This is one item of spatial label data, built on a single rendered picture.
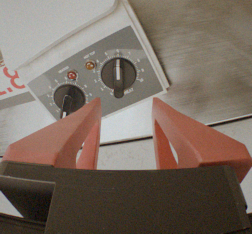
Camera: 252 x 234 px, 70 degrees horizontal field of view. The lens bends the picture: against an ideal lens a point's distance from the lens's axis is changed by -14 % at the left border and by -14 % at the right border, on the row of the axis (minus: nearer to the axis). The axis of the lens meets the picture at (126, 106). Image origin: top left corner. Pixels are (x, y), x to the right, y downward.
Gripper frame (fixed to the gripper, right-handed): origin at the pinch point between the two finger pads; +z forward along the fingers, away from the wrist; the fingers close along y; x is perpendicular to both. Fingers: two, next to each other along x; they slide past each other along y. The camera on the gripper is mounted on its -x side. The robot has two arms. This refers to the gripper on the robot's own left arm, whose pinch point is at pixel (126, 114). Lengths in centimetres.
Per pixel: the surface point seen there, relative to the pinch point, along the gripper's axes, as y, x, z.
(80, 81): 4.3, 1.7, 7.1
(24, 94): 14.1, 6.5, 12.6
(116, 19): 0.8, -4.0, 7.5
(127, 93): -0.1, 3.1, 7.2
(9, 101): 17.4, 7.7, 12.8
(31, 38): 8.2, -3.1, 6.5
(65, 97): 5.4, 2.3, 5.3
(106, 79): 1.8, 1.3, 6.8
